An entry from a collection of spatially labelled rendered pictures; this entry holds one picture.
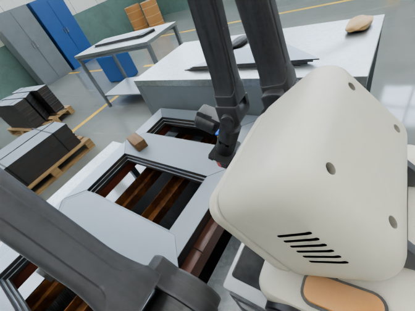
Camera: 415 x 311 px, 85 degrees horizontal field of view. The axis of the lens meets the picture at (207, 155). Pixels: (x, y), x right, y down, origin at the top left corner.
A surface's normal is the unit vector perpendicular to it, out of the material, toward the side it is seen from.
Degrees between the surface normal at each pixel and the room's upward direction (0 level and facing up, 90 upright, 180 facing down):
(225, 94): 75
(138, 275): 49
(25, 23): 90
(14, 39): 90
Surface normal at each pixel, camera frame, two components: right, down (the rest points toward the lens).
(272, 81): -0.52, 0.51
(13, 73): 0.83, 0.15
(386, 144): 0.41, -0.36
